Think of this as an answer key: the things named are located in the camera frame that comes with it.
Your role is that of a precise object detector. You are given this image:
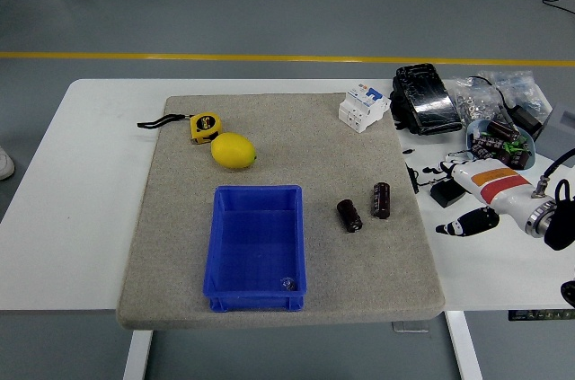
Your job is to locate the clear bracket under table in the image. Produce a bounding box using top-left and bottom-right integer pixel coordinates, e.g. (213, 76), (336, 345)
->
(391, 320), (430, 335)

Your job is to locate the black power adapter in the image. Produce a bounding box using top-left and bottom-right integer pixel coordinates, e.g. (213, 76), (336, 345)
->
(501, 101), (545, 138)

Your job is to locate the yellow tape measure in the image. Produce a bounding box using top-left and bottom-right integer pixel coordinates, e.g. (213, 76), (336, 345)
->
(137, 112), (224, 146)

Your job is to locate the yellow lemon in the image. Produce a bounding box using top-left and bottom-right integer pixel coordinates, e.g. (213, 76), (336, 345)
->
(210, 131), (258, 170)

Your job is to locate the black cable clip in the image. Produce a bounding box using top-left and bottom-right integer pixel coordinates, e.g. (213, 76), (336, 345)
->
(405, 163), (421, 195)

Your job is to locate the grey box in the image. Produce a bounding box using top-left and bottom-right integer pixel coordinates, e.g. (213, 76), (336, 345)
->
(534, 101), (575, 161)

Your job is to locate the small black block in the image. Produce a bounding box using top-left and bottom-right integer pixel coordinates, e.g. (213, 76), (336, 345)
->
(429, 181), (467, 209)

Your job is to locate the person's white shoe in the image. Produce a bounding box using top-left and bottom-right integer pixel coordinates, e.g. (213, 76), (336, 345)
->
(0, 145), (16, 181)

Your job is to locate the white circuit breaker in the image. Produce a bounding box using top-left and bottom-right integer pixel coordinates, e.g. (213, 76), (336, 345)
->
(337, 86), (391, 134)

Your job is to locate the black glossy device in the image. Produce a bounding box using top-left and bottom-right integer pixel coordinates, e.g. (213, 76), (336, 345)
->
(389, 63), (464, 137)

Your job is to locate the dark brown cylindrical battery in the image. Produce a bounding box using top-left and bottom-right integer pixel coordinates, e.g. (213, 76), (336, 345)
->
(470, 136), (498, 160)
(370, 181), (392, 220)
(336, 199), (364, 234)
(487, 119), (521, 142)
(493, 148), (532, 171)

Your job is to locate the blue plastic box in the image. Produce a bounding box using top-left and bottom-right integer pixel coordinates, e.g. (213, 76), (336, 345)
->
(202, 184), (309, 313)

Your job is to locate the light blue bowl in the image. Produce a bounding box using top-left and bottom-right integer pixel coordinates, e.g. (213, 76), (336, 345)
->
(465, 118), (538, 173)

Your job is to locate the white table leg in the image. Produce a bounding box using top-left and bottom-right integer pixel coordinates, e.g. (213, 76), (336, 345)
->
(444, 309), (484, 380)
(121, 329), (155, 380)

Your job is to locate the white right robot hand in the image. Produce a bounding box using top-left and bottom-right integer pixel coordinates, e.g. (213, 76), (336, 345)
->
(421, 151), (547, 238)

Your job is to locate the clear bag of metal parts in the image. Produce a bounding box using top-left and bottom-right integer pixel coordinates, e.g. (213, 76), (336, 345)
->
(476, 68), (553, 116)
(448, 75), (507, 128)

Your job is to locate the grey-brown mat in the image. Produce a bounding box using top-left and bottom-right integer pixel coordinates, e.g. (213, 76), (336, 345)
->
(115, 93), (447, 331)

